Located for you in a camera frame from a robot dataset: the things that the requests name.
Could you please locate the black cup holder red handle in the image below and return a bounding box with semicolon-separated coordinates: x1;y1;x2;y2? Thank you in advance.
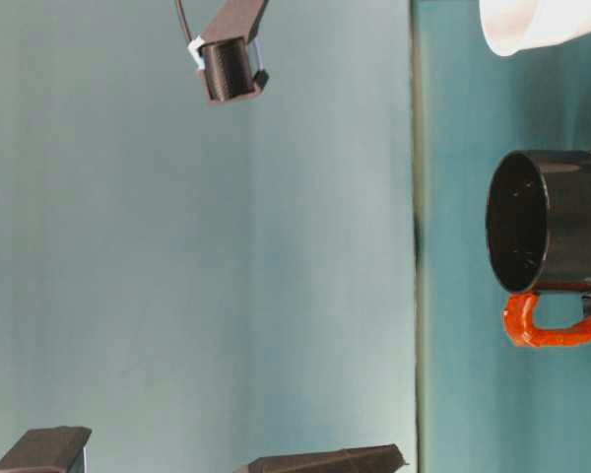
485;149;591;350

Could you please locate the white paper cup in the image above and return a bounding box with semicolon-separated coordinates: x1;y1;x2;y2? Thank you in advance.
478;0;591;57

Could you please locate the blue-green table cloth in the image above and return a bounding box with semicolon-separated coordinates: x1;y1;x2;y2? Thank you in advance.
413;0;591;473

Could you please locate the thin black camera wire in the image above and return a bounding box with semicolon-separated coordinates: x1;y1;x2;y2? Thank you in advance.
173;0;198;48

